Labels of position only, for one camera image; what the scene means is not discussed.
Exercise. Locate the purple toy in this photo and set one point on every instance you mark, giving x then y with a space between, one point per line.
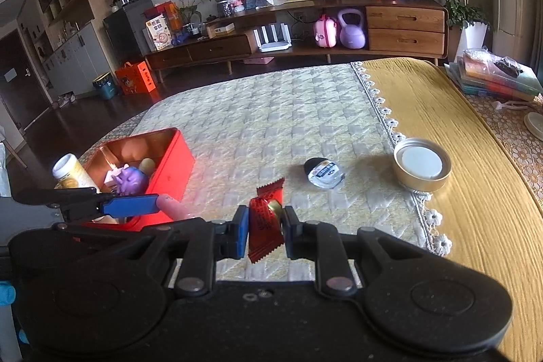
130 180

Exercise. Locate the teal bin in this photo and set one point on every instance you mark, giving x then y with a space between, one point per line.
106 87

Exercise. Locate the white plastic tool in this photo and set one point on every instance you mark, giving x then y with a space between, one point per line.
511 105

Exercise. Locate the round gold tin lid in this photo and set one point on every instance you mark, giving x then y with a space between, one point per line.
422 165

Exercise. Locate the red tin box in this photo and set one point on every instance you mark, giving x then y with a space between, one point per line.
169 171

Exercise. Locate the wooden tv cabinet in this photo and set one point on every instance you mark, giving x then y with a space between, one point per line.
405 29

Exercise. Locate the small cardboard box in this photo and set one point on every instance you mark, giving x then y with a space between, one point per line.
220 30

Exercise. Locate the white orange snack box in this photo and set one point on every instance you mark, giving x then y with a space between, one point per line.
159 33

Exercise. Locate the black mini fridge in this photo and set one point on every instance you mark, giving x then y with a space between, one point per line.
125 31

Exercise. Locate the dark door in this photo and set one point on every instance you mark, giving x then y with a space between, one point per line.
19 82

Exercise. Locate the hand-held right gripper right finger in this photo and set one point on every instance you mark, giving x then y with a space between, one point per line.
290 232

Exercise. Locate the white router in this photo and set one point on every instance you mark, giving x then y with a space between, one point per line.
273 39

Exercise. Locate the beige round cap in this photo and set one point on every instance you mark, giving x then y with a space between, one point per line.
147 166

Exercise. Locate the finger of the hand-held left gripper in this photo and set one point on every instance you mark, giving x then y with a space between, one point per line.
127 206
85 234

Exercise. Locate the pink toy suitcase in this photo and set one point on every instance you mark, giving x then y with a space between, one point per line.
326 32

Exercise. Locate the purple kettlebell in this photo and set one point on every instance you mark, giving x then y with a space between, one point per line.
352 32

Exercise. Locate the stack of books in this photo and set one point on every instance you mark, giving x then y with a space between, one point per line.
496 84

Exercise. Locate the red candy packet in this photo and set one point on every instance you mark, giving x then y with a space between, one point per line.
265 224

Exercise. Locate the orange gift box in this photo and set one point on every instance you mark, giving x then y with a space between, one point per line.
135 78

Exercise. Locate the wall shelf cabinet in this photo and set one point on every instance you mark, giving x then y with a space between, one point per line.
68 27

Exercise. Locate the small clear labelled jar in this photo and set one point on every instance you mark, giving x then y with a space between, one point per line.
324 173

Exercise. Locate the lace tablecloth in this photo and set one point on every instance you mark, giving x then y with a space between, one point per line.
515 150

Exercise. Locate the red orange box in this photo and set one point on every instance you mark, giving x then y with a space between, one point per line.
163 12

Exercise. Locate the clear bag of dark snacks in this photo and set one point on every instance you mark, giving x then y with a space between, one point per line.
507 66

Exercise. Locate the pink tube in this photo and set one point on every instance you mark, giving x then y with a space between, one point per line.
174 207

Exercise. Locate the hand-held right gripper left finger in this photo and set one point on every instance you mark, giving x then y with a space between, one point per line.
241 232

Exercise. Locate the white round lid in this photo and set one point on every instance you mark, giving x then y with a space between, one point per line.
535 126

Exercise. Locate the white yellow bottle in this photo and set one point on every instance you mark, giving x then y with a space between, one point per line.
72 173

